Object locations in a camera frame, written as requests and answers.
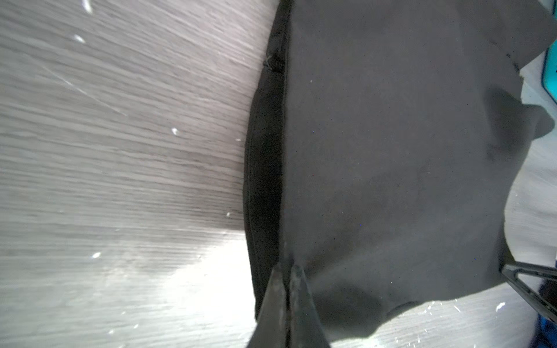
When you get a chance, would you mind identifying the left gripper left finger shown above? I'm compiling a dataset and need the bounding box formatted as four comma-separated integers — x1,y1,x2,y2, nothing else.
247,263,289,348

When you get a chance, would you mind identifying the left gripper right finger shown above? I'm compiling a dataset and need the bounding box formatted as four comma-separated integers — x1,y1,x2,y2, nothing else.
289,265,330,348

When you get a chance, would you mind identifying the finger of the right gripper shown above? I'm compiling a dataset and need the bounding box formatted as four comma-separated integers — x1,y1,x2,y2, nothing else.
500,262,556,324

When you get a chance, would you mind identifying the black garment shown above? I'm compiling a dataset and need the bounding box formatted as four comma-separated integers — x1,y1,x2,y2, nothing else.
243,1,556,347

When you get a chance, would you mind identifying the blue cloth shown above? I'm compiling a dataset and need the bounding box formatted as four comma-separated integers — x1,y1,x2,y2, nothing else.
530,316,557,348

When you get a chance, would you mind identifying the teal plastic basket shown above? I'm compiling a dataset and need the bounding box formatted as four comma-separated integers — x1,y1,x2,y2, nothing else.
542,41,557,102

